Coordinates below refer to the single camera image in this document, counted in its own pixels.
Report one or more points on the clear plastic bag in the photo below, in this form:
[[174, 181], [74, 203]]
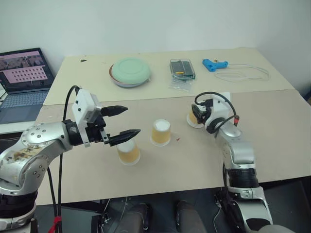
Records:
[[181, 85]]

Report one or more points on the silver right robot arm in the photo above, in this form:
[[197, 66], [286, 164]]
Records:
[[239, 148]]

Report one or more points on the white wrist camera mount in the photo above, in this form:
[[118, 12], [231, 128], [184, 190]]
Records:
[[221, 106], [83, 103]]

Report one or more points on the blue glue gun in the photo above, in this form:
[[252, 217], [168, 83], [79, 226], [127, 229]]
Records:
[[213, 64]]

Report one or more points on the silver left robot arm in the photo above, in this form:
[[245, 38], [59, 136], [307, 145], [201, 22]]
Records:
[[36, 143]]

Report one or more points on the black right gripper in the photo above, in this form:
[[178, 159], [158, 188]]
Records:
[[205, 110]]

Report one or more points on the clear box with green contents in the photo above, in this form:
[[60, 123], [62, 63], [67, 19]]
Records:
[[181, 68]]

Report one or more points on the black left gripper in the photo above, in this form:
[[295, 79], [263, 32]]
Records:
[[96, 132]]

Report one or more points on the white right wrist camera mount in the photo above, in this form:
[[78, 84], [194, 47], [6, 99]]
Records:
[[221, 106]]

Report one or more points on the green round plate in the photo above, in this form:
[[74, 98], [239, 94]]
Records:
[[131, 69]]

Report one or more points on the open blue laptop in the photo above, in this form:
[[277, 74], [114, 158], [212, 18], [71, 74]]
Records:
[[22, 80]]

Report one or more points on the yellow paper cup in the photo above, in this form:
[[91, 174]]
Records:
[[190, 120], [129, 154], [160, 134]]

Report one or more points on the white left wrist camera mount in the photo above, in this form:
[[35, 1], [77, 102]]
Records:
[[83, 103]]

